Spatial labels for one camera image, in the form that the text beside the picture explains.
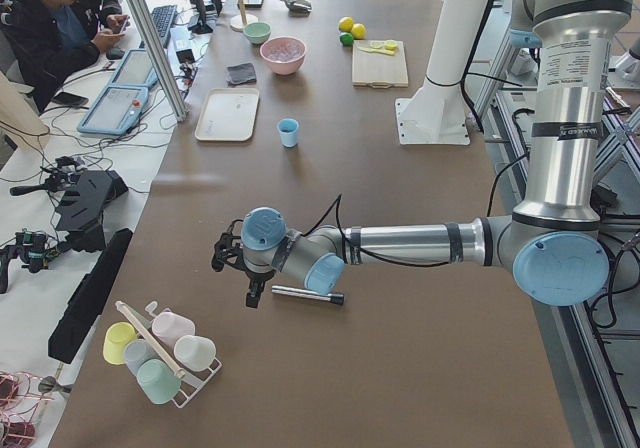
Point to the yellow cup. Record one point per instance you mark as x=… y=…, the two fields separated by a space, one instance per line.
x=117 y=337

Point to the pink bowl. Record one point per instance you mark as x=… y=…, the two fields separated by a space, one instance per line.
x=283 y=68

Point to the blue teach pendant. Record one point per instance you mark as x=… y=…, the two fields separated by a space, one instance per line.
x=117 y=109
x=135 y=69

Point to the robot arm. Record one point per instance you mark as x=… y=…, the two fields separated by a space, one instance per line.
x=549 y=242

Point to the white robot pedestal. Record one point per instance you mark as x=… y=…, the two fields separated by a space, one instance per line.
x=435 y=114

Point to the yellow plastic knife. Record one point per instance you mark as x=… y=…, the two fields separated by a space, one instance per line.
x=382 y=51

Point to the pink cup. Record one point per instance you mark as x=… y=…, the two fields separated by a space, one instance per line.
x=169 y=327

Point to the whole yellow lemon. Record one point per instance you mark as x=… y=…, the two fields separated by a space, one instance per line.
x=358 y=31
x=346 y=24

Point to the steel ice scoop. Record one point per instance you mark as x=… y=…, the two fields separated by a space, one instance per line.
x=298 y=6

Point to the green bowl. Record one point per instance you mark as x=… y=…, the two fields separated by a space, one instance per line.
x=257 y=32

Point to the seated person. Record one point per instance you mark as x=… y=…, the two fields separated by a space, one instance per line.
x=53 y=39

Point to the grey cup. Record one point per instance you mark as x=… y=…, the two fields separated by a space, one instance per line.
x=136 y=353

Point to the light blue cup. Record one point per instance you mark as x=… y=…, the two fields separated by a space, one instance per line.
x=288 y=129

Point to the aluminium frame post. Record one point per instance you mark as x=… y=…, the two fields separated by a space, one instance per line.
x=139 y=10

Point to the black keyboard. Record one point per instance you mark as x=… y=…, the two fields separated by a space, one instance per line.
x=163 y=18

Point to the black smartphone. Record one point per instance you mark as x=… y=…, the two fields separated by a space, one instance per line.
x=69 y=100

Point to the clear ice cubes heap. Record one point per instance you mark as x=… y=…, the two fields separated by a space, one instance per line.
x=284 y=53

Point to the wooden cutting board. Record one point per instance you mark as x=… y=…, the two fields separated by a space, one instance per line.
x=377 y=70

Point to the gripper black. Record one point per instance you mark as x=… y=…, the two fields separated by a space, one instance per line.
x=254 y=277

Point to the grey microfibre cloth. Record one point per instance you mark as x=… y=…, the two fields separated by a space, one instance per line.
x=241 y=74

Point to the mint green cup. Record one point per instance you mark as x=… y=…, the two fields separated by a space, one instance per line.
x=158 y=381

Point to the black computer mouse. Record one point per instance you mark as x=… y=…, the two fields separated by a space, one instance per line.
x=115 y=54

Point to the white wire cup rack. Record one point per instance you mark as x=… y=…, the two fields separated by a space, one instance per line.
x=192 y=383

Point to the green lime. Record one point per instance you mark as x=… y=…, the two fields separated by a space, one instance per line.
x=346 y=39

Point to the cream serving tray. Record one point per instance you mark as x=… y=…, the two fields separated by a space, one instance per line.
x=228 y=115

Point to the black long bar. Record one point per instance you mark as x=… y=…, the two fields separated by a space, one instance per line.
x=88 y=300

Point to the steel muddler black tip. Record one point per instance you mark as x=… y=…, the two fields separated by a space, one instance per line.
x=333 y=298

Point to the black stand bracket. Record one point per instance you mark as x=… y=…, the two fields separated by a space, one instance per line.
x=81 y=208

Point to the white cup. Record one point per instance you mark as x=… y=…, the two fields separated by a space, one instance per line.
x=195 y=352

